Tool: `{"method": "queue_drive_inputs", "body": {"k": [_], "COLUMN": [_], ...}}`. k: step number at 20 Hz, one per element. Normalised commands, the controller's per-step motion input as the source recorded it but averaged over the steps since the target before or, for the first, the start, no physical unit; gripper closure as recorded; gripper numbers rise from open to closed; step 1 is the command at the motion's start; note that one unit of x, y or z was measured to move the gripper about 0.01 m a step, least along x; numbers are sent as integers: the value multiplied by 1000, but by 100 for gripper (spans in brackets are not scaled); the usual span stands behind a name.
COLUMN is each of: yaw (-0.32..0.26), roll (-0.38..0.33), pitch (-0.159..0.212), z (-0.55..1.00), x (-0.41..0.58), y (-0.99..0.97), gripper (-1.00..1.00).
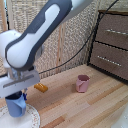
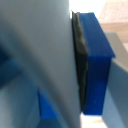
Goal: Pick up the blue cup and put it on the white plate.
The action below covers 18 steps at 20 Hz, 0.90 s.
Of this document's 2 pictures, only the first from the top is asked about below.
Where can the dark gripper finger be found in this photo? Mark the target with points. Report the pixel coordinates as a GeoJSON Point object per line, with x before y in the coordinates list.
{"type": "Point", "coordinates": [24, 95]}

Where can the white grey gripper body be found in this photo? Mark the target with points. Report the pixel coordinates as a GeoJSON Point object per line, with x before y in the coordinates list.
{"type": "Point", "coordinates": [20, 82]}

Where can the bright blue vase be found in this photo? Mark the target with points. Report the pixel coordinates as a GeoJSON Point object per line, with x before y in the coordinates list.
{"type": "Point", "coordinates": [15, 106]}

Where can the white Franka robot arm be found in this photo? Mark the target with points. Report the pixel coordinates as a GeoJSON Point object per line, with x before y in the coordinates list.
{"type": "Point", "coordinates": [36, 30]}

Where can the orange wooden block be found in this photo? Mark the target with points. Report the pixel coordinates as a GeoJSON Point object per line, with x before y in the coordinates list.
{"type": "Point", "coordinates": [40, 87]}

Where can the white plate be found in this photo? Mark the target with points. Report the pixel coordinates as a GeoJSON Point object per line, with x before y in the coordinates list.
{"type": "Point", "coordinates": [30, 117]}

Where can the pink plastic cup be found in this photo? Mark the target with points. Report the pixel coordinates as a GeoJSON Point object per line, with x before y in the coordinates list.
{"type": "Point", "coordinates": [81, 84]}

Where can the wicker room divider screen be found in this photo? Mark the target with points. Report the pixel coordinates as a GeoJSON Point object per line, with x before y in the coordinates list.
{"type": "Point", "coordinates": [71, 40]}

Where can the brown wooden dresser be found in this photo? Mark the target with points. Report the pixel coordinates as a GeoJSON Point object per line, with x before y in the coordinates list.
{"type": "Point", "coordinates": [111, 46]}

